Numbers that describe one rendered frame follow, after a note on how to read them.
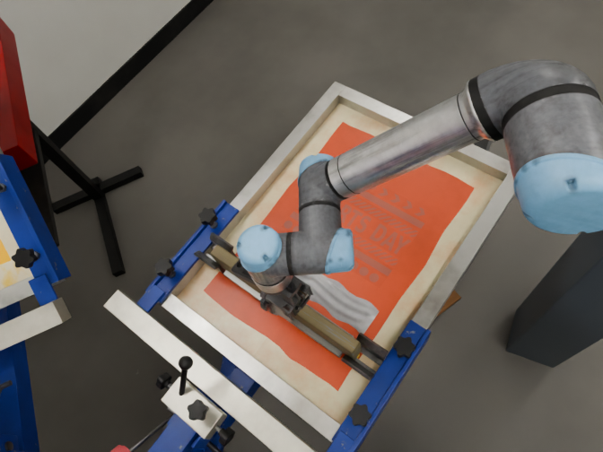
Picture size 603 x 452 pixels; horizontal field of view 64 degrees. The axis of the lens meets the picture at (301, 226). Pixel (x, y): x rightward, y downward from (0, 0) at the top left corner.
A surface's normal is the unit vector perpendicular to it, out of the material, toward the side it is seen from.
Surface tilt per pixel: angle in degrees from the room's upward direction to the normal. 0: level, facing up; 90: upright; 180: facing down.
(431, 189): 0
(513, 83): 45
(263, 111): 0
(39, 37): 90
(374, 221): 0
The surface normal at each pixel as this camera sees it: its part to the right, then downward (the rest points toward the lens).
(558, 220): -0.12, 0.87
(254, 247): -0.15, -0.44
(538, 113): -0.65, -0.33
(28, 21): 0.79, 0.48
